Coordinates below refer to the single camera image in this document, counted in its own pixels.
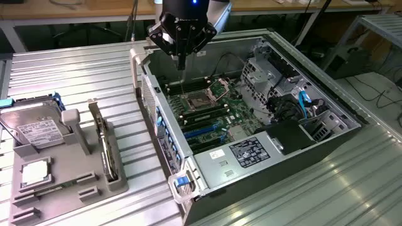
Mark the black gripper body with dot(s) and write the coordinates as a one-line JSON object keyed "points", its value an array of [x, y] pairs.
{"points": [[185, 11]]}

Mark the black graphics card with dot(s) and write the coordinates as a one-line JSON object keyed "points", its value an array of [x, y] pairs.
{"points": [[105, 141]]}

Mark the black RAM slot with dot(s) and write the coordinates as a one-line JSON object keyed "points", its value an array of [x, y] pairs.
{"points": [[185, 83], [187, 88]]}

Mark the blue expansion slot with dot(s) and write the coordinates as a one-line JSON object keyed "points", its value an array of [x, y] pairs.
{"points": [[201, 131]]}

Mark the long black expansion slot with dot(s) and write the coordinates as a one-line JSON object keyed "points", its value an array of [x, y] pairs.
{"points": [[209, 146], [203, 141]]}

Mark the thin locking lever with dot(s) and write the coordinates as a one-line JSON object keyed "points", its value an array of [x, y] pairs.
{"points": [[182, 87]]}

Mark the metal socket cover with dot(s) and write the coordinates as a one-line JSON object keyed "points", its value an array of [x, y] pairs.
{"points": [[219, 88]]}

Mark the wooden desk with white legs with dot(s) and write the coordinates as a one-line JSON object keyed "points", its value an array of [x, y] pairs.
{"points": [[267, 5], [31, 11]]}

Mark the black office chair base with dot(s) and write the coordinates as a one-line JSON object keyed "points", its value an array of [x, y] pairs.
{"points": [[85, 27]]}

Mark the CPU socket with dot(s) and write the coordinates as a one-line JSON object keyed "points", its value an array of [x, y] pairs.
{"points": [[199, 101]]}

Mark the silver disk bay cage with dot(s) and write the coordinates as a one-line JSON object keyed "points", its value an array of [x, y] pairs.
{"points": [[257, 89]]}

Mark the green motherboard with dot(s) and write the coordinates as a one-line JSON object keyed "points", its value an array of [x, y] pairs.
{"points": [[234, 110]]}

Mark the installed RAM stick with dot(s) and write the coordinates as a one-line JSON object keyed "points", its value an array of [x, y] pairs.
{"points": [[206, 117]]}

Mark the silver chipset heatsink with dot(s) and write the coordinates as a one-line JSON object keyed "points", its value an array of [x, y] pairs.
{"points": [[238, 132]]}

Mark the black device box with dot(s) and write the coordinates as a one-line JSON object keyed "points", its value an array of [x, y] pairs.
{"points": [[349, 63]]}

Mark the black fan shroud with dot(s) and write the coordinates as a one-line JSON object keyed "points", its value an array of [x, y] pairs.
{"points": [[289, 136]]}

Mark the silver hard disk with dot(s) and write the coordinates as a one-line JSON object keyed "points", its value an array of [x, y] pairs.
{"points": [[31, 122]]}

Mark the silver power supply unit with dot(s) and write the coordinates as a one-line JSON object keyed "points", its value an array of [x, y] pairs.
{"points": [[219, 169]]}

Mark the metal slat shelf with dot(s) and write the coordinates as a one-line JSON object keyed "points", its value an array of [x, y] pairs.
{"points": [[386, 26]]}

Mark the blue case latch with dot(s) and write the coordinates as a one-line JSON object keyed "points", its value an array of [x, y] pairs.
{"points": [[181, 182]]}

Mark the grey parts rack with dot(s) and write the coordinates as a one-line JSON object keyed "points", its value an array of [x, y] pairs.
{"points": [[68, 169]]}

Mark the open PC case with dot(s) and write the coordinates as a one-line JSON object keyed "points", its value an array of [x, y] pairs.
{"points": [[267, 183]]}

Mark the CPU chip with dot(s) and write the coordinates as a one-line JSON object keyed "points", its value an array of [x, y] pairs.
{"points": [[35, 171]]}

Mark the green RAM stick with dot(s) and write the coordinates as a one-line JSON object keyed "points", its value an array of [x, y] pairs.
{"points": [[63, 186]]}

